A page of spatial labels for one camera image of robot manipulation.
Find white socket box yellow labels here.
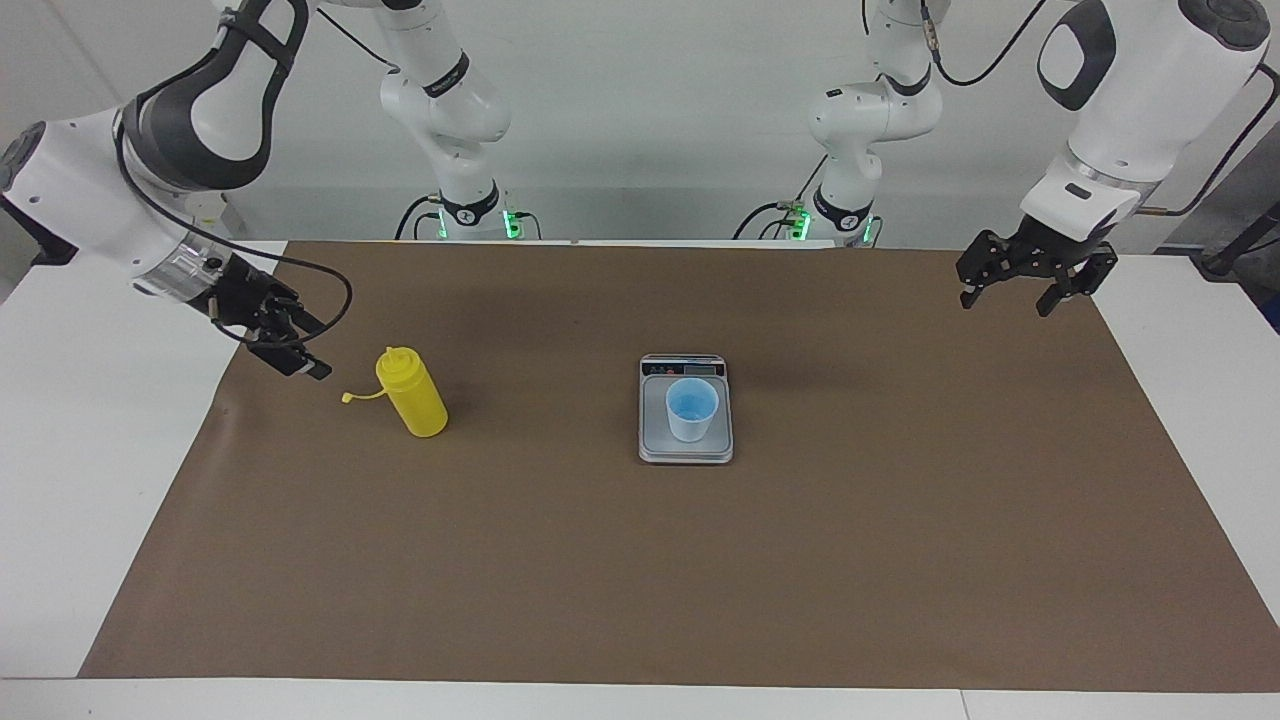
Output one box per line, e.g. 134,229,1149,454
192,190,243,241

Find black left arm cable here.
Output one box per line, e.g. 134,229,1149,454
920,0,1280,217

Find black clamp stand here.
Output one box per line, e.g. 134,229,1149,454
1190,200,1280,279
0,195,84,266

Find silver digital kitchen scale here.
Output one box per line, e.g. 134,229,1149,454
638,354,734,465

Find yellow squeeze bottle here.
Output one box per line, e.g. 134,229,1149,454
342,346,449,438

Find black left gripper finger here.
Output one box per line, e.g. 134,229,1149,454
957,232,1004,309
1037,248,1119,317

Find light blue plastic cup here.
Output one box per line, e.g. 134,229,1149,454
666,378,720,443

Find brown paper mat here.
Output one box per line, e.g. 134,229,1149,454
78,240,1280,693

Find dark grey panel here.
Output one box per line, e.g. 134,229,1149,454
1155,120,1280,253

